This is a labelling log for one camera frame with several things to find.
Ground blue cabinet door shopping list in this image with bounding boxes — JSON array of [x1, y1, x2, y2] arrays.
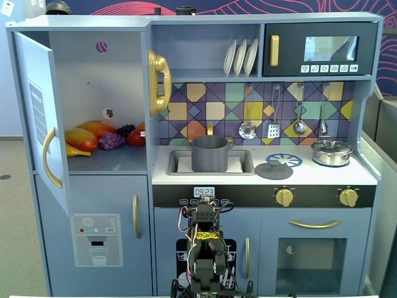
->
[[13, 30, 71, 218]]

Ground white toy plate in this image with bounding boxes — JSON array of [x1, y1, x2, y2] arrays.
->
[[233, 38, 248, 77], [223, 38, 238, 77], [243, 38, 259, 77]]

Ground gold dishwasher door handle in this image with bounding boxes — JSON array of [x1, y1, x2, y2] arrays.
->
[[244, 237, 251, 279]]

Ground steel spoon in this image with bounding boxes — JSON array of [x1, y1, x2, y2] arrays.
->
[[319, 83, 331, 136]]

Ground gold microwave handle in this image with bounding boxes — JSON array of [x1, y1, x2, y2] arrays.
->
[[269, 34, 280, 67]]

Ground blue toy kitchen unit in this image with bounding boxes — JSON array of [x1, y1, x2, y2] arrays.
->
[[5, 11, 384, 297]]

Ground red yellow toy mango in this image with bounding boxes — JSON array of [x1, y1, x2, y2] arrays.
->
[[65, 127, 99, 153], [76, 120, 118, 139]]

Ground gold stove knob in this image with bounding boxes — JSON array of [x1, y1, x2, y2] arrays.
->
[[275, 187, 295, 208], [338, 187, 359, 208]]

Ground gold toy telephone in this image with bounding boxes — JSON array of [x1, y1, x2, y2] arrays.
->
[[146, 49, 172, 118]]

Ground white wall plate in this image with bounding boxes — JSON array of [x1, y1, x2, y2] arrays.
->
[[0, 0, 15, 17]]

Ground grey plastic pot lid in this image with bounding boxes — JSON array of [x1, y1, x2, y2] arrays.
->
[[254, 155, 294, 180]]

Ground steel slotted spatula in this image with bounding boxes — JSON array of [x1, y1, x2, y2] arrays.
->
[[267, 84, 282, 139]]

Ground gold freezer door handle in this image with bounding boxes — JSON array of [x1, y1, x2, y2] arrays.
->
[[132, 194, 141, 240]]

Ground steel ladle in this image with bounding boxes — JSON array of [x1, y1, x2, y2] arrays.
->
[[292, 83, 308, 136]]

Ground red white servo wire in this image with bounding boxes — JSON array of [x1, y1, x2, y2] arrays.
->
[[178, 205, 200, 278]]

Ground dark toy grapes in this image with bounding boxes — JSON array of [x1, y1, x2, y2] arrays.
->
[[117, 124, 136, 138]]

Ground black cylindrical object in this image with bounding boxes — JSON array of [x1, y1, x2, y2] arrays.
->
[[176, 5, 198, 16]]

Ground purple toy grapes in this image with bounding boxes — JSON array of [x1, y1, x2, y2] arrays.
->
[[98, 132, 127, 151]]

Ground dark helmet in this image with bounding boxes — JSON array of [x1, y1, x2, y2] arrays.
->
[[45, 0, 73, 16]]

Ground grey plastic pot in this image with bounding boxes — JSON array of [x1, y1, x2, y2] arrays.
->
[[186, 135, 234, 173]]

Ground steel pot with lid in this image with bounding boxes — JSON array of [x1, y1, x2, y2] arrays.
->
[[310, 139, 355, 167]]

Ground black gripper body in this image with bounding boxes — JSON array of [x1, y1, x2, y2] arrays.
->
[[189, 204, 221, 232]]

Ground red toy tomato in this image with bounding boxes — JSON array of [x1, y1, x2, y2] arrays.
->
[[126, 128, 146, 147]]

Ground gold cabinet door handle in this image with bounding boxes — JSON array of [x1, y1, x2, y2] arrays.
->
[[42, 126, 63, 189]]

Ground steel skimmer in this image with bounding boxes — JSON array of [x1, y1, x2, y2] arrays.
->
[[238, 84, 257, 140]]

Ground yellow toy banana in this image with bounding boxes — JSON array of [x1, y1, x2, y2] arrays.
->
[[66, 145, 92, 158]]

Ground gold oven door handle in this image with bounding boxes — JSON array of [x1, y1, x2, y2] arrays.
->
[[288, 219, 342, 230]]

